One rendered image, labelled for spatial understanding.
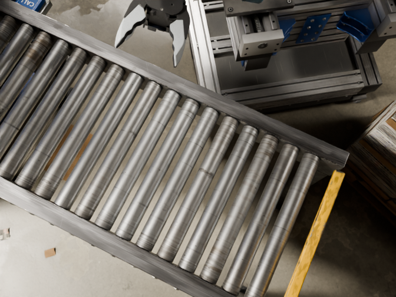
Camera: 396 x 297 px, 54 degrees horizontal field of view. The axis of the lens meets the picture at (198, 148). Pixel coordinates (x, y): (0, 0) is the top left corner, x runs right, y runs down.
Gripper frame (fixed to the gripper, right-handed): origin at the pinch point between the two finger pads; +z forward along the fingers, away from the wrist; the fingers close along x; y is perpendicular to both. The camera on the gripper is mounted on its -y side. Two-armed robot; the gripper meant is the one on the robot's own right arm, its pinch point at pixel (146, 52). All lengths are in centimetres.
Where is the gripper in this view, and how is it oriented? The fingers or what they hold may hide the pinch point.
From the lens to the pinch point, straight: 73.7
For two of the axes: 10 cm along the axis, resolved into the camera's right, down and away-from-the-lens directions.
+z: -2.8, 9.2, -2.6
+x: -9.5, -3.1, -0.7
